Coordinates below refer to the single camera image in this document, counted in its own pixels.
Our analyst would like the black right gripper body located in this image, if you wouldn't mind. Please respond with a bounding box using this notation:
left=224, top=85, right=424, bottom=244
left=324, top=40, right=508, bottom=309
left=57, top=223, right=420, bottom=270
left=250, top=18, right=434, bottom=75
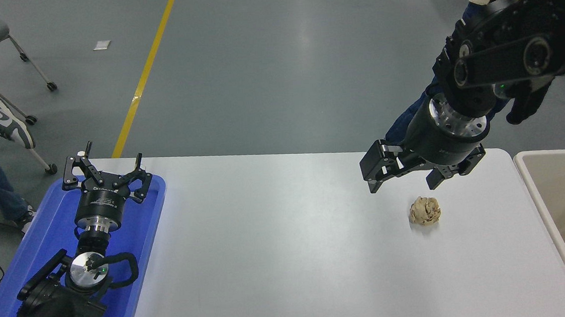
left=397, top=93, right=488, bottom=171

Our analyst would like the blue plastic tray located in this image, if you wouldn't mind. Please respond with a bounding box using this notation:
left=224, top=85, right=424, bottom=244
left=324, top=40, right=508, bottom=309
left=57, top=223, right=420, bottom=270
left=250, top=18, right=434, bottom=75
left=0, top=169, right=177, bottom=317

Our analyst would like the tan paper ball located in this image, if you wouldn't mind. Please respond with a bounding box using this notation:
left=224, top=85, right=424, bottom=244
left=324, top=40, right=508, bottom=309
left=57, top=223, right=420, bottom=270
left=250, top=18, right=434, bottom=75
left=408, top=195, right=442, bottom=227

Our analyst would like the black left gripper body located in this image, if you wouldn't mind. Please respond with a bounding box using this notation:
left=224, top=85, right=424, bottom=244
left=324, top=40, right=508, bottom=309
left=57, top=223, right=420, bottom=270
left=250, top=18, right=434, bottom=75
left=71, top=179, right=135, bottom=230

